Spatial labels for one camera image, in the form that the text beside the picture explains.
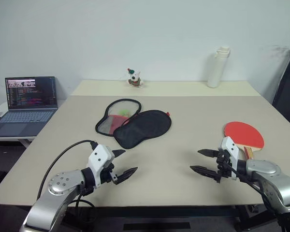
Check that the small white plush toy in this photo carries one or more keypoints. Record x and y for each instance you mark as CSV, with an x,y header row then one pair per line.
x,y
134,78

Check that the white side desk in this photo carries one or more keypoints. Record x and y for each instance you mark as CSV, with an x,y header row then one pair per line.
x,y
12,139

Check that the grey open laptop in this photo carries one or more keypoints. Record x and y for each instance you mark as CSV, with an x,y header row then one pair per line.
x,y
26,120

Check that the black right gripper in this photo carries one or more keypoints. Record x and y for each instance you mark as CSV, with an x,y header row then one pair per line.
x,y
223,166

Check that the red table tennis paddle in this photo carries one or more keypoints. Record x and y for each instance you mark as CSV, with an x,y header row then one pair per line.
x,y
244,135

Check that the white water bottle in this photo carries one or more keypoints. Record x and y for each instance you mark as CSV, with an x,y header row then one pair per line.
x,y
216,70

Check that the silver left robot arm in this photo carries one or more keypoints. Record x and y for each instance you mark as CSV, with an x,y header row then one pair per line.
x,y
60,183

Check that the dark red flat insert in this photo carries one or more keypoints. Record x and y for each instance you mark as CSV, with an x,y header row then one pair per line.
x,y
116,119

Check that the black paddle case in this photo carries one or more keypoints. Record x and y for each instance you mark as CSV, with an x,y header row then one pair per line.
x,y
140,128

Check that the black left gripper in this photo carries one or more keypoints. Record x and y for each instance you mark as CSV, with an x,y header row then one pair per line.
x,y
109,175

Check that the green fluffy pompom charm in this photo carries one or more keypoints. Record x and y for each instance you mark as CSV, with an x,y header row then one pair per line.
x,y
123,112

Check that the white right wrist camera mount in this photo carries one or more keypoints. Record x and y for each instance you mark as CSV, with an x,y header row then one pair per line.
x,y
228,145

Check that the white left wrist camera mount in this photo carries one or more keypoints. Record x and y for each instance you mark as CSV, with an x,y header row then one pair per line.
x,y
99,154

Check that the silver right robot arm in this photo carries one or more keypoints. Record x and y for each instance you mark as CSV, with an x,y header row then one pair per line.
x,y
263,168

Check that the black table frame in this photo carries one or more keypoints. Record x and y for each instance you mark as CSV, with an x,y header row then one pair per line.
x,y
159,211

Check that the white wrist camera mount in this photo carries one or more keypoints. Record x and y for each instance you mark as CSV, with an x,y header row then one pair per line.
x,y
99,154
228,145

